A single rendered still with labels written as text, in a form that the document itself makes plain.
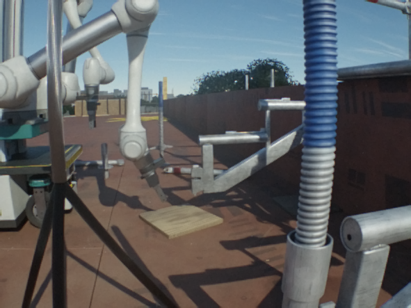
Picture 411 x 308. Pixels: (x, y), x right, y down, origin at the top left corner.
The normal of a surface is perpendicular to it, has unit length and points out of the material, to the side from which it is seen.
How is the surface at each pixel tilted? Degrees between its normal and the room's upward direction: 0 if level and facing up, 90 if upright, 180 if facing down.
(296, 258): 90
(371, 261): 90
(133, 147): 99
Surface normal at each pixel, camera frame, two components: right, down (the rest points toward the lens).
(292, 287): -0.79, 0.11
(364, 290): 0.21, 0.17
